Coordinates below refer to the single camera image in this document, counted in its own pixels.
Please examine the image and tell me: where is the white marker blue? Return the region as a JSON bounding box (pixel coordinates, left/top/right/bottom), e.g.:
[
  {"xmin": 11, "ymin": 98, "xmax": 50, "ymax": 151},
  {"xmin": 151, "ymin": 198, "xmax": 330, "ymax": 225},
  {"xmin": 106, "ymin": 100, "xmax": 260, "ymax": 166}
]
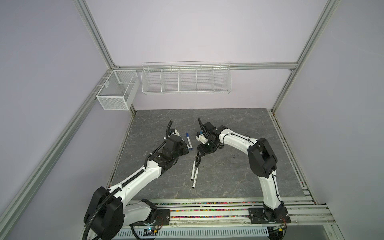
[{"xmin": 186, "ymin": 133, "xmax": 193, "ymax": 150}]

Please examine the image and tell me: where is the white marker pen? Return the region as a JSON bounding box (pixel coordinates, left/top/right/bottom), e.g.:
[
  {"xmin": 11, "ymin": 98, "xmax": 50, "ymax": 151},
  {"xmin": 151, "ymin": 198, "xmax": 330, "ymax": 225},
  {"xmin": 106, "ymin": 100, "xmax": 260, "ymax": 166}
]
[
  {"xmin": 192, "ymin": 168, "xmax": 199, "ymax": 189},
  {"xmin": 191, "ymin": 161, "xmax": 196, "ymax": 181}
]

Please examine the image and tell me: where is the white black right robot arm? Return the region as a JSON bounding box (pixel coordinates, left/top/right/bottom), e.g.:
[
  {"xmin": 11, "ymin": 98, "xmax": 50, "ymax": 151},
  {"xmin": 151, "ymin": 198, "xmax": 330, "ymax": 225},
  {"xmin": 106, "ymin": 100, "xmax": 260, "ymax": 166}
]
[{"xmin": 191, "ymin": 119, "xmax": 291, "ymax": 224}]

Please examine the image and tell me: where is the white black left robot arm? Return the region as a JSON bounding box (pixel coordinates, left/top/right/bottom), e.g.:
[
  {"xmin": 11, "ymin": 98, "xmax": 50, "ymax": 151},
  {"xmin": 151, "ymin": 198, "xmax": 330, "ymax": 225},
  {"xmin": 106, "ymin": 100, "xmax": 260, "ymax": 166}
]
[{"xmin": 82, "ymin": 120, "xmax": 189, "ymax": 240}]

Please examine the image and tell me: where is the white mesh square basket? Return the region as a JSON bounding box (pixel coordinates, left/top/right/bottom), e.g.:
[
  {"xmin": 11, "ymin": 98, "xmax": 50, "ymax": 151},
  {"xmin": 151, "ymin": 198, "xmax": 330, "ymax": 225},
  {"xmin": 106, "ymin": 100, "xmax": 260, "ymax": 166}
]
[{"xmin": 97, "ymin": 70, "xmax": 140, "ymax": 111}]

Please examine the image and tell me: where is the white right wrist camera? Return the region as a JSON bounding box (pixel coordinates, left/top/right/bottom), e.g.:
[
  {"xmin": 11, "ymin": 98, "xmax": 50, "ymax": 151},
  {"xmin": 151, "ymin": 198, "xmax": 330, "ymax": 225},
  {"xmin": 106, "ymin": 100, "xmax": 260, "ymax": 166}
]
[{"xmin": 196, "ymin": 131, "xmax": 208, "ymax": 145}]

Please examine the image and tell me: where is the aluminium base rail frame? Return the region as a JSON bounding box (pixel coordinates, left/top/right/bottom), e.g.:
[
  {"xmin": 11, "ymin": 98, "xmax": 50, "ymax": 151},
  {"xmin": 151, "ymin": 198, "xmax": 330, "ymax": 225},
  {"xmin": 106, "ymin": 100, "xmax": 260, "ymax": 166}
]
[{"xmin": 135, "ymin": 195, "xmax": 345, "ymax": 240}]

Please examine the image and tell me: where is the white wire long basket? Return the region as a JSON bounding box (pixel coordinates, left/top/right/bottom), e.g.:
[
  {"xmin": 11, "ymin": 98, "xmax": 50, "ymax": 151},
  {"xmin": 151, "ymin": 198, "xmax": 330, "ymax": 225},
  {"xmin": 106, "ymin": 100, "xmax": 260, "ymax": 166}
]
[{"xmin": 142, "ymin": 61, "xmax": 232, "ymax": 94}]

